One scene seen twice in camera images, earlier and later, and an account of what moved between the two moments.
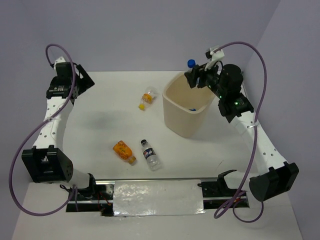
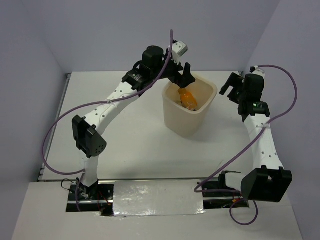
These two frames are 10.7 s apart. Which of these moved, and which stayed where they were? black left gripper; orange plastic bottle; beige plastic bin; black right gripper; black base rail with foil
Moved: black right gripper; black left gripper; orange plastic bottle
Stayed: beige plastic bin; black base rail with foil
